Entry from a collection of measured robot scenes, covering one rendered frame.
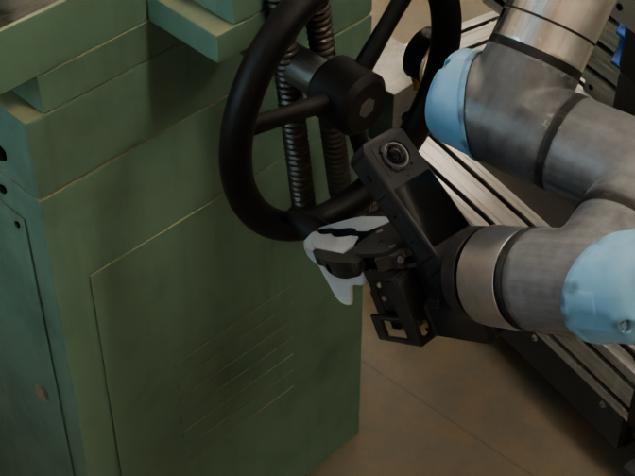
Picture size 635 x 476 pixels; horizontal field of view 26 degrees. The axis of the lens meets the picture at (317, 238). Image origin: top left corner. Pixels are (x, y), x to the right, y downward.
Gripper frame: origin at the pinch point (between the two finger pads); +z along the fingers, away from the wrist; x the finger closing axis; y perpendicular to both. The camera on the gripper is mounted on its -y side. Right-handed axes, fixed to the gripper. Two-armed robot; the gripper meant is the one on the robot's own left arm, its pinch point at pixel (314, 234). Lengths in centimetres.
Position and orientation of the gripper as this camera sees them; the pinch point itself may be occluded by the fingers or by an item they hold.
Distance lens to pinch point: 116.8
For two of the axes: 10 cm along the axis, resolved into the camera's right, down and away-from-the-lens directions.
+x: 7.1, -4.7, 5.1
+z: -6.1, -0.5, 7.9
